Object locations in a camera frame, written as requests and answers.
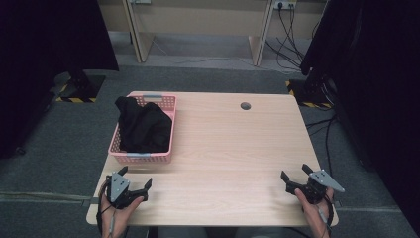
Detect person's right hand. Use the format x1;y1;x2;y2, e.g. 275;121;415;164
294;187;335;232

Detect black cloth garment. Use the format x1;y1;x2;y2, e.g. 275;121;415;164
114;95;174;154

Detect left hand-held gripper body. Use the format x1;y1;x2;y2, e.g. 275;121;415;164
105;171;147;210

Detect black stand base striped tape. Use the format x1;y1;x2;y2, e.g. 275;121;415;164
53;73;107;104
284;78;335;110

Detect black floor cable bundle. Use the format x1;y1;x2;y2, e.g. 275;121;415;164
264;5;319;72

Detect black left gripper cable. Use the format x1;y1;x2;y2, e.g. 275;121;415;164
95;178;114;238

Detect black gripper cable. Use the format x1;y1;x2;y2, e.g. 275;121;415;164
95;178;114;238
324;193;336;233

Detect black curtain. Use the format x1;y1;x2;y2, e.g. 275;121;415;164
298;0;420;230
0;0;120;161

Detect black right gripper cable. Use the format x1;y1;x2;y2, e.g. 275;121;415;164
324;193;336;233

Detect pink plastic basket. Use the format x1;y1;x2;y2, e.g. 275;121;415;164
107;92;178;166

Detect white power socket strip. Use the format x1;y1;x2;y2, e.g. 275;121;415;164
273;0;297;11

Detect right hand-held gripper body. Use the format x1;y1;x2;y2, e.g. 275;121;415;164
284;169;346;205

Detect black cables beside table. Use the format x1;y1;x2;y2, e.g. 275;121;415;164
304;113;339;177

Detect person's left hand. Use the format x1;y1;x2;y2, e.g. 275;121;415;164
100;193;146;232

